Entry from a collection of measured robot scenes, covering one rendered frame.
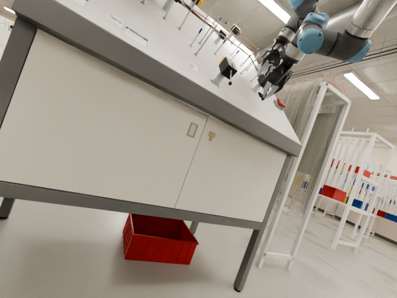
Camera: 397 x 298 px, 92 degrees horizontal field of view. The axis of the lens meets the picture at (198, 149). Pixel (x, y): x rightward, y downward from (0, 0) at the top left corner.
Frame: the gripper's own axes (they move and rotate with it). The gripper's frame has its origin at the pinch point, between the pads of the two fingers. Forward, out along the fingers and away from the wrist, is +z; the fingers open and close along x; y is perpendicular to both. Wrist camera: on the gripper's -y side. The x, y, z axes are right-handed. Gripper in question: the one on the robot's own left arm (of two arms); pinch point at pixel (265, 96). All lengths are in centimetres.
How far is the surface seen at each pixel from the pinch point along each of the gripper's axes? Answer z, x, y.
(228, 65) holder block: -15.5, 11.0, -28.7
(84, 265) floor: 63, 7, -94
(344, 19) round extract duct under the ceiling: -17, 24, 273
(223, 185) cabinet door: 25.8, -14.2, -38.5
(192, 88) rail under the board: -8.5, 13.7, -42.7
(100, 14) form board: -21, 40, -59
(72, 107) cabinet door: -2, 28, -76
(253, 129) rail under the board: 4.8, -7.9, -21.2
